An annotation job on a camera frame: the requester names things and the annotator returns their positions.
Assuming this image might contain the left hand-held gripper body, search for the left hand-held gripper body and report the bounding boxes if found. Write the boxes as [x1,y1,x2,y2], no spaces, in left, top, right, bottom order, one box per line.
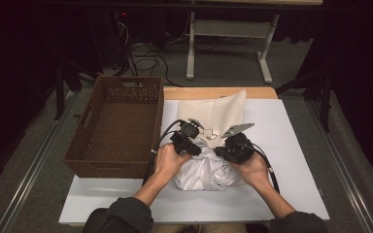
[170,118,205,155]

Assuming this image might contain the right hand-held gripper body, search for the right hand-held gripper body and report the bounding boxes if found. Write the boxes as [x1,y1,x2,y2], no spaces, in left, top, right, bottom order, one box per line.
[221,122,255,164]

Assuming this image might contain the white garment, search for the white garment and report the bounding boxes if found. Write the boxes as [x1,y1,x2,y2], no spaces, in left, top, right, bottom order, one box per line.
[174,139,241,192]

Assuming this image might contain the cream cloth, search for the cream cloth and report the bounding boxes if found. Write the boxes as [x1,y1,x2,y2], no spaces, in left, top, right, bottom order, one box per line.
[176,89,248,150]

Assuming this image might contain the brown woven basket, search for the brown woven basket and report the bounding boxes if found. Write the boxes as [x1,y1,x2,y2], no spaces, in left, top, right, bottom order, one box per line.
[62,76,165,180]

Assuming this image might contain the person's left hand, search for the person's left hand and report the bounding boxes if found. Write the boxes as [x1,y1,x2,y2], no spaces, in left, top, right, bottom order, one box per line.
[153,142,192,186]

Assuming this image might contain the person's right hand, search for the person's right hand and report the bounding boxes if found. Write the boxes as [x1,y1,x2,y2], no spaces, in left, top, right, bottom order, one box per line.
[231,150,274,192]

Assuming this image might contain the person's tan trouser legs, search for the person's tan trouser legs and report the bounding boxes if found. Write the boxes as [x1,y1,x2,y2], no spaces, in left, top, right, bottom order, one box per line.
[152,223,249,233]

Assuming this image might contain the black metal stand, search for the black metal stand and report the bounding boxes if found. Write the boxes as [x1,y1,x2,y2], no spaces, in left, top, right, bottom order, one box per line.
[275,69,335,133]
[53,59,96,121]

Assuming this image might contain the dark device with red light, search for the dark device with red light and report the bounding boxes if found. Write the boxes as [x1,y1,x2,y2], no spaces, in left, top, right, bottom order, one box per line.
[86,9,134,71]

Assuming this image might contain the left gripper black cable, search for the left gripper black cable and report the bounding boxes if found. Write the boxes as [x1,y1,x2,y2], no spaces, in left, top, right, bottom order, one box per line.
[141,118,186,187]

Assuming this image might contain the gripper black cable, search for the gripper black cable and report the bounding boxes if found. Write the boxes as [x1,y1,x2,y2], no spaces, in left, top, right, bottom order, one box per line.
[141,118,186,187]
[249,142,281,194]

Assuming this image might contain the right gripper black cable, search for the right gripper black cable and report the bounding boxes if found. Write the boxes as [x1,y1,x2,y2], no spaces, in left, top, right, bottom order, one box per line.
[249,142,281,194]

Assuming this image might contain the black floor cables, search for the black floor cables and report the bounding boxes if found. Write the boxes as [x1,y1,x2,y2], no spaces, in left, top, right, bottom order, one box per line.
[127,40,183,87]

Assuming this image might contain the aluminium floor rail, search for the aluminium floor rail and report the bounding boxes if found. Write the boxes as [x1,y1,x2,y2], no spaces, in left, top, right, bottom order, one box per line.
[306,100,373,233]
[0,90,76,233]

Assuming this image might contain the white metal table frame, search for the white metal table frame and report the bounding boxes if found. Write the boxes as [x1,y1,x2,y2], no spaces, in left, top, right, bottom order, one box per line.
[181,0,324,84]

